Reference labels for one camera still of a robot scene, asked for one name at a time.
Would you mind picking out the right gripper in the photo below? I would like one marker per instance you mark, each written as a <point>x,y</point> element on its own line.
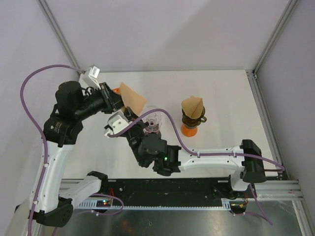
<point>131,116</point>

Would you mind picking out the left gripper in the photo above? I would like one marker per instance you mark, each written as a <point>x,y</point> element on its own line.
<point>112,101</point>

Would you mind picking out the orange coffee filter box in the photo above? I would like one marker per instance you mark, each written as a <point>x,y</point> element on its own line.
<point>117,91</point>

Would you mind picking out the clear glass dripper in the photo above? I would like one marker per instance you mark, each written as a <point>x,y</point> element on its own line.
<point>153,122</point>

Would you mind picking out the dark green dripper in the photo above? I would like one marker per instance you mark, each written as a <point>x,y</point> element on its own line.
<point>191,123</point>

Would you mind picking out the orange glass carafe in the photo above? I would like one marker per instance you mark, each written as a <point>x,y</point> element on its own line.
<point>189,131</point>

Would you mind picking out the brown paper coffee filter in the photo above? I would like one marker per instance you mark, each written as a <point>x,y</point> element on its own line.
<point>192,107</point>

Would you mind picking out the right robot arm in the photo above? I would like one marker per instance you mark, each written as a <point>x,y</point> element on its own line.
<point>150,149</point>

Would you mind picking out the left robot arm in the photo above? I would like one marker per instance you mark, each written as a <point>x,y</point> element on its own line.
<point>73,105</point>

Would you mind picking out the black red carafe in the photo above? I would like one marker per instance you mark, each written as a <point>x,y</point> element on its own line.
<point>157,134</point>

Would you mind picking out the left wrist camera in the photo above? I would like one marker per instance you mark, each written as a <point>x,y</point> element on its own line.
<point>90,77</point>

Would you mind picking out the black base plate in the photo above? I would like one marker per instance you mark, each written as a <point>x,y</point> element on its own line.
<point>173,191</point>

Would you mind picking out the grey cable duct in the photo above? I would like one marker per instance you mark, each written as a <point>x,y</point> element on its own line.
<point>103,204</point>

